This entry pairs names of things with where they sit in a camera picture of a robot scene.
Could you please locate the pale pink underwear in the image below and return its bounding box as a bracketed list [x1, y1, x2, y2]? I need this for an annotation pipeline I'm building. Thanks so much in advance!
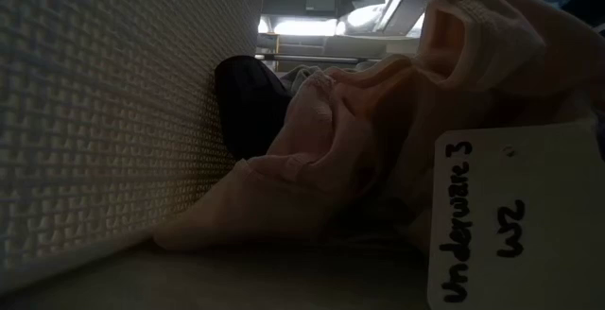
[151, 0, 605, 253]

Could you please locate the black garment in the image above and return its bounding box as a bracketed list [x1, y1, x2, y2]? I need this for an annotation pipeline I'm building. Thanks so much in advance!
[214, 54, 294, 161]

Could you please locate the grey garment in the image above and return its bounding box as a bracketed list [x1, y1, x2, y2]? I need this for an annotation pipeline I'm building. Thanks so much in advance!
[278, 63, 327, 95]

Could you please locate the white handwritten paper tag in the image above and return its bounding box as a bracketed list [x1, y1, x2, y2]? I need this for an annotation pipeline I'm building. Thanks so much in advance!
[426, 121, 605, 310]

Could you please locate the bright ceiling light panel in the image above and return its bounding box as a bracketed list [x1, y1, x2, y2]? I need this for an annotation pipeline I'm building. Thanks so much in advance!
[257, 3, 387, 37]

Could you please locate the white woven plastic bin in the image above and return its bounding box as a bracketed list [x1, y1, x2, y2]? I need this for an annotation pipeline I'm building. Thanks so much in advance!
[0, 0, 268, 297]

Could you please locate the silver ceiling duct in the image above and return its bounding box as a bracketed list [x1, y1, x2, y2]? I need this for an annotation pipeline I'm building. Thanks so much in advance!
[372, 0, 432, 37]

